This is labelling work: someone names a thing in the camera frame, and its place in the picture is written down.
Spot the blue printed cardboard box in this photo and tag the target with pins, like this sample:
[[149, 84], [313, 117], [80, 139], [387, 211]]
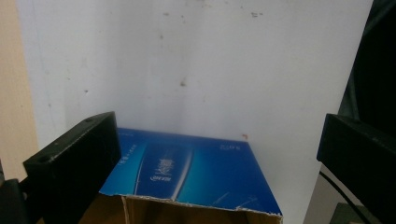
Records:
[[205, 171]]

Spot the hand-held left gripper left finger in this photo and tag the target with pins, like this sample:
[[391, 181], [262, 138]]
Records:
[[74, 168]]

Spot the grey flat object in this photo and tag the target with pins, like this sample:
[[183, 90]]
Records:
[[345, 216]]

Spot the dark monitor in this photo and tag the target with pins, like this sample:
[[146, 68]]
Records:
[[378, 68]]

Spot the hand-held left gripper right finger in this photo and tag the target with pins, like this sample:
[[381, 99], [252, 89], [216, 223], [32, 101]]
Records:
[[358, 155]]

